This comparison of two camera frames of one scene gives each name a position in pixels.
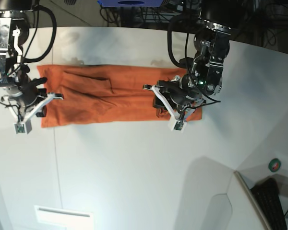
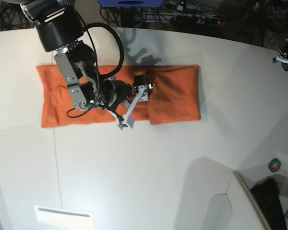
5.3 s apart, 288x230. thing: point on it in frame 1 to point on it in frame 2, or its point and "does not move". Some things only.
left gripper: [27, 100] to [116, 92]
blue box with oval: [130, 3] does not move
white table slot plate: [73, 219] does not move
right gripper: [179, 98] to [284, 57]
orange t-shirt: [104, 95] does not move
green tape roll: [274, 165] does not move
